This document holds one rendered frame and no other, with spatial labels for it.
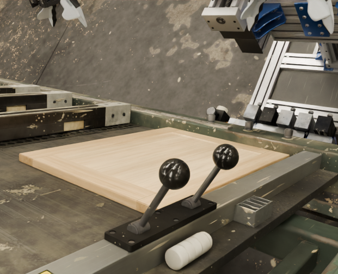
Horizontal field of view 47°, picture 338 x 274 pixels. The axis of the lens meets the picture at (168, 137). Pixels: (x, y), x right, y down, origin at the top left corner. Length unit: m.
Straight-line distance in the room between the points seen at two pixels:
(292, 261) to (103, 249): 0.35
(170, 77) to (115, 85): 0.49
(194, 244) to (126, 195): 0.21
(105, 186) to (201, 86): 1.87
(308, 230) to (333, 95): 1.26
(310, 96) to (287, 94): 0.12
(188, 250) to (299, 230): 0.32
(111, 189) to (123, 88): 2.22
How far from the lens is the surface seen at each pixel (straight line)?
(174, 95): 2.63
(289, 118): 1.34
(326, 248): 0.80
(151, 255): 0.53
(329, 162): 1.11
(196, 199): 0.60
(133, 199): 0.71
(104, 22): 3.57
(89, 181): 0.79
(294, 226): 0.82
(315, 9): 0.68
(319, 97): 2.01
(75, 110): 1.29
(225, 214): 0.67
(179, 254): 0.53
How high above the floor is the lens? 1.92
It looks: 50 degrees down
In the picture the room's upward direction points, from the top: 50 degrees counter-clockwise
